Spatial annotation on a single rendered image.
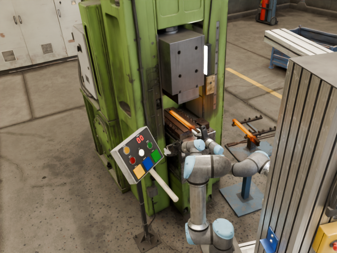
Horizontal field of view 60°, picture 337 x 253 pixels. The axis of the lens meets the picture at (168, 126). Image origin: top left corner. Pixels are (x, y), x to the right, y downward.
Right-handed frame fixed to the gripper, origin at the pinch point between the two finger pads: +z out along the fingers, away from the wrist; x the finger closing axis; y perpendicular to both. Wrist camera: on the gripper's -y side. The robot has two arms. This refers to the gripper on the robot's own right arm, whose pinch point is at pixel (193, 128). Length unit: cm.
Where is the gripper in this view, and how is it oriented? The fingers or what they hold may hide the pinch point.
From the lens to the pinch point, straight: 246.4
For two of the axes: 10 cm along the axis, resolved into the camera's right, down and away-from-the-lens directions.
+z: -5.2, -4.5, 7.3
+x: 8.5, -3.3, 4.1
